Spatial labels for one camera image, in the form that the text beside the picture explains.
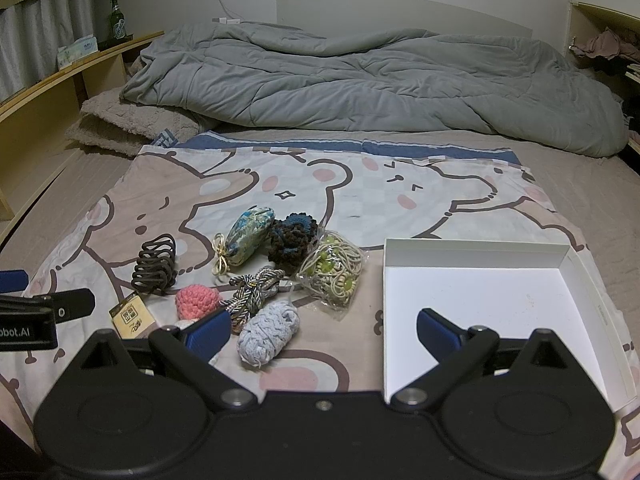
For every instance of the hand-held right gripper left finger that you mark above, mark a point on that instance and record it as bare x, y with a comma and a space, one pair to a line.
207, 334

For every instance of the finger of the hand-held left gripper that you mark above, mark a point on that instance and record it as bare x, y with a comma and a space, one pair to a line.
70, 305
12, 280

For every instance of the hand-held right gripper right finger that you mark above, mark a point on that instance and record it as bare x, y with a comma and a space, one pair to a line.
439, 334

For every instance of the white cardboard box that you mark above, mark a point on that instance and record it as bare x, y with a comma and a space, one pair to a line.
480, 310

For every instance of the dark brown hair claw clip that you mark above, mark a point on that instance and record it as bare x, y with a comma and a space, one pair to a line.
154, 265

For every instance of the pink crocheted hair accessory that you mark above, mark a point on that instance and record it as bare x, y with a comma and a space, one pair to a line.
197, 302

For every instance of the pale blue knitted scrunchie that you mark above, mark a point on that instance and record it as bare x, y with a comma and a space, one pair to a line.
267, 335

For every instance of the brown paper tag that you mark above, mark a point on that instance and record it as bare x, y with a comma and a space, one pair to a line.
131, 316

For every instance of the gold ribbon bow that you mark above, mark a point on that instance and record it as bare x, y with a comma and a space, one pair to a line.
220, 260

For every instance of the clear blue wrapped packet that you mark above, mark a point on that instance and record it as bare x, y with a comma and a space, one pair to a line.
247, 235

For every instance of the dark blue brown crocheted scrunchie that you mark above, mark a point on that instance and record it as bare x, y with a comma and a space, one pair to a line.
292, 242

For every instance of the bear printed blanket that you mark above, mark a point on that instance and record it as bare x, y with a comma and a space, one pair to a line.
150, 200

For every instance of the wooden bedside shelf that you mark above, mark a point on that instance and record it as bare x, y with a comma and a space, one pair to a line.
45, 125

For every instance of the beige fuzzy blanket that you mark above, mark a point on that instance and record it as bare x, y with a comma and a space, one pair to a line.
115, 120

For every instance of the beige bed mattress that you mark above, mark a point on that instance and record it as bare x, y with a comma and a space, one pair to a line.
600, 200

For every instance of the tissue pack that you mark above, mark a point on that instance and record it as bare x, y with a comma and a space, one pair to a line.
77, 52

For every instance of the grey curtain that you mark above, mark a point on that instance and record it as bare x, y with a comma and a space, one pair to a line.
30, 35

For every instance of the grey duvet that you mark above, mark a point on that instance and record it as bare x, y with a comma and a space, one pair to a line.
375, 85

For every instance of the green glass bottle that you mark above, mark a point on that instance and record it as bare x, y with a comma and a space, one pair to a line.
116, 22

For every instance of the white headboard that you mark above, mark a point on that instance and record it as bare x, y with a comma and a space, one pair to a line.
400, 10

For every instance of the pile of clothes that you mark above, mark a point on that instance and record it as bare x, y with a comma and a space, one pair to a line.
607, 45

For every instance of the cream open shelf unit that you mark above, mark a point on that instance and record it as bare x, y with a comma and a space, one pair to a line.
580, 20

